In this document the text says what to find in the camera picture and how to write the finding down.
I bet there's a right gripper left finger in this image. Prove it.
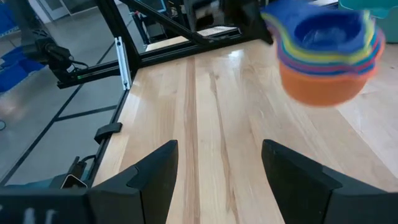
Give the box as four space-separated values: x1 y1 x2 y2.
0 139 180 224

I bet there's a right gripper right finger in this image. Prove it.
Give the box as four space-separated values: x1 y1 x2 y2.
261 138 398 224

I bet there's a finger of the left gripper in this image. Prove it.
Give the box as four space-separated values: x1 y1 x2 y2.
259 13 275 45

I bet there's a green measuring cup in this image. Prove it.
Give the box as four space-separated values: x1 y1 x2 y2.
263 12 376 62

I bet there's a yellow measuring cup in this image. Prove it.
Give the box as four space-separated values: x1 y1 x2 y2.
270 21 377 65

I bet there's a red measuring cup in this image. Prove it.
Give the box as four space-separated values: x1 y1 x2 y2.
276 34 385 74

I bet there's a small dark blue measuring cup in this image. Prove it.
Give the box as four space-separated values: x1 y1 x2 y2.
262 0 373 54

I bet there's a medium blue measuring cup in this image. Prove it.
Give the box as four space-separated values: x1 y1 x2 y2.
278 46 385 78

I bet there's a light blue measuring cup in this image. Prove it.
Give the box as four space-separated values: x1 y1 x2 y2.
275 27 382 68

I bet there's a teal plastic basket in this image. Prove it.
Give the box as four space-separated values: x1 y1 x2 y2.
338 0 398 35

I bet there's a black table clamp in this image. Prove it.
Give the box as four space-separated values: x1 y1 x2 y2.
93 122 123 144

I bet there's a blue storage bin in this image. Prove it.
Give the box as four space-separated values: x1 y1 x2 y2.
0 45 46 93

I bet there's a black aluminium table frame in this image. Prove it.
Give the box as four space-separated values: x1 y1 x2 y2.
0 0 274 187

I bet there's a silver corner bracket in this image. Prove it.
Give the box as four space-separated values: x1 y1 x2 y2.
114 36 134 91

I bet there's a black cabled device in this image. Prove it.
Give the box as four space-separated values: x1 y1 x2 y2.
32 36 90 82

